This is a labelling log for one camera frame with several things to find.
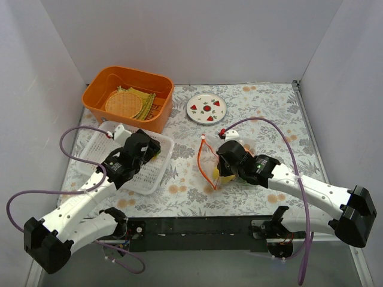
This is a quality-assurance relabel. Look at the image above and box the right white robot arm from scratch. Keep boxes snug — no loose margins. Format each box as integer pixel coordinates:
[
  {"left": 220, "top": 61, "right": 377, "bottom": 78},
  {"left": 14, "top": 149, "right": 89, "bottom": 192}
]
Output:
[{"left": 217, "top": 141, "right": 377, "bottom": 248}]

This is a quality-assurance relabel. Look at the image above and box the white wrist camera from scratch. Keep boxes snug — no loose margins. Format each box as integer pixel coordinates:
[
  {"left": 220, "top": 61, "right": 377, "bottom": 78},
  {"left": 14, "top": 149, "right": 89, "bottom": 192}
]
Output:
[
  {"left": 218, "top": 129, "right": 239, "bottom": 142},
  {"left": 107, "top": 124, "right": 132, "bottom": 146}
]

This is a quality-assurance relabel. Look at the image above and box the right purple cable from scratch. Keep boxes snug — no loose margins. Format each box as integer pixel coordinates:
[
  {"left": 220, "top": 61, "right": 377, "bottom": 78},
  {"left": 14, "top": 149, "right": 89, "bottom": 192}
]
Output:
[{"left": 220, "top": 117, "right": 315, "bottom": 285}]

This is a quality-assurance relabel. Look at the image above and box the yellow fake pear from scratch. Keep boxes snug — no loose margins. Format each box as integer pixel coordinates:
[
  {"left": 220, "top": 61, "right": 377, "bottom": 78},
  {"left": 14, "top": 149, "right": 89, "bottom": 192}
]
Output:
[{"left": 212, "top": 167, "right": 236, "bottom": 187}]

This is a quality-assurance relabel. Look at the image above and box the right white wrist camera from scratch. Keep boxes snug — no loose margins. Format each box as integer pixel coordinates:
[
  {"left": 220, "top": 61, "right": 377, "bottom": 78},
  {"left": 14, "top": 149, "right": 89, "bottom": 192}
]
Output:
[{"left": 218, "top": 129, "right": 239, "bottom": 142}]

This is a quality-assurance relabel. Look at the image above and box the clear zip top bag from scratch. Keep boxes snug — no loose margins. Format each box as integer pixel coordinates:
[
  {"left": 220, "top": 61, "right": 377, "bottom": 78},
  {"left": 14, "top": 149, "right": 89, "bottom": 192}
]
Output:
[{"left": 197, "top": 130, "right": 256, "bottom": 190}]

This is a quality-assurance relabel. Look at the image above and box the white perforated plastic basket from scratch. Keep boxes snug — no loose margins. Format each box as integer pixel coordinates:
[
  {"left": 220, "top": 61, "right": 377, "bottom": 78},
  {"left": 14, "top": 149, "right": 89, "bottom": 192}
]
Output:
[{"left": 78, "top": 130, "right": 175, "bottom": 195}]

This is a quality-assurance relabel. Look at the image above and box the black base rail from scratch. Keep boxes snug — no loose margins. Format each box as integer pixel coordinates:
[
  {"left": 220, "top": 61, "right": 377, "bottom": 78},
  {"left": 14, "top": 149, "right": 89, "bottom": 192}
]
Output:
[{"left": 101, "top": 215, "right": 297, "bottom": 258}]

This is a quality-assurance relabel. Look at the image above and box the yellow green woven mat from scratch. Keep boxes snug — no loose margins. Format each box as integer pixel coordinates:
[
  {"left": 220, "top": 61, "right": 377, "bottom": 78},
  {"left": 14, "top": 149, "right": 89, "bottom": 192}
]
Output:
[{"left": 117, "top": 86, "right": 156, "bottom": 121}]

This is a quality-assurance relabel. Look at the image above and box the round orange woven coaster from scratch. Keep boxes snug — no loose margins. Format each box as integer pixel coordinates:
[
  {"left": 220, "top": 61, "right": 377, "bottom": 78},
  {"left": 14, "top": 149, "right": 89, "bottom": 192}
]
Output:
[{"left": 105, "top": 91, "right": 142, "bottom": 118}]

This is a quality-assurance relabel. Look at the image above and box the white strawberry pattern plate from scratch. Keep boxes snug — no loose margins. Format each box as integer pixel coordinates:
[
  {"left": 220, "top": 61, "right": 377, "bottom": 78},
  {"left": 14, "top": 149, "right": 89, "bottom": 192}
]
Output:
[{"left": 186, "top": 93, "right": 228, "bottom": 126}]

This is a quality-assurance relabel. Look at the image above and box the orange plastic tub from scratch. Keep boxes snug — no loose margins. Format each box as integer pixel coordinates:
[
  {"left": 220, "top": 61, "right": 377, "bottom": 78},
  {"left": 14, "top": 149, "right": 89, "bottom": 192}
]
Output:
[{"left": 82, "top": 66, "right": 174, "bottom": 133}]

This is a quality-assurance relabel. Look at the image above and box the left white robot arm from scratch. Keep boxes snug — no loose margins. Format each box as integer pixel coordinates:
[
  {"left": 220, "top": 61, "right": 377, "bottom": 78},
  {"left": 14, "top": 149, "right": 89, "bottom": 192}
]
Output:
[{"left": 23, "top": 125, "right": 160, "bottom": 274}]

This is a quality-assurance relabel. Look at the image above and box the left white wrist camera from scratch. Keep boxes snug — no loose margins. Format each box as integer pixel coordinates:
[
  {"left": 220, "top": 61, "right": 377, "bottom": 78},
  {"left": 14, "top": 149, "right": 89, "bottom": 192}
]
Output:
[{"left": 107, "top": 124, "right": 132, "bottom": 146}]

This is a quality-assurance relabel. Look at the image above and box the yellow fake lemon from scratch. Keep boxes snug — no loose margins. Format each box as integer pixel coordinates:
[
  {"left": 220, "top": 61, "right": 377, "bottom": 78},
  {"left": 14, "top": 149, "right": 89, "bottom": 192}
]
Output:
[{"left": 151, "top": 151, "right": 161, "bottom": 160}]

